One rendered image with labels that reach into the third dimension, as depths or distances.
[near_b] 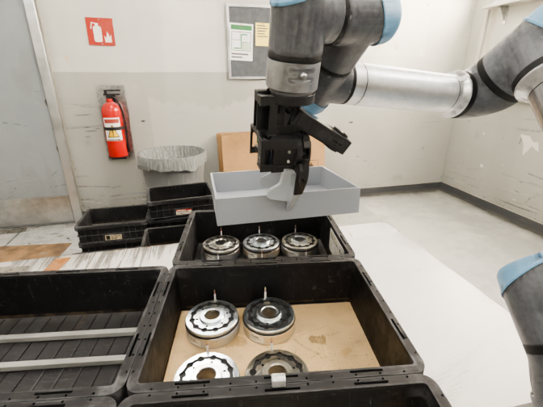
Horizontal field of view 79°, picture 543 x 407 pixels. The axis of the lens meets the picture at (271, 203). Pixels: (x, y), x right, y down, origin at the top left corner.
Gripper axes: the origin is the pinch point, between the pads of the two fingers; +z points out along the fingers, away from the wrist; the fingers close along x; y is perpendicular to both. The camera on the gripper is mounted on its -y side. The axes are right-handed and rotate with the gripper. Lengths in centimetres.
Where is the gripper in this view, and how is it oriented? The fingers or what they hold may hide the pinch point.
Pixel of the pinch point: (291, 201)
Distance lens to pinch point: 60.3
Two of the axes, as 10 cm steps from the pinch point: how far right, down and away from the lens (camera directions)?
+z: -0.7, 8.2, 5.6
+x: 2.8, 5.6, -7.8
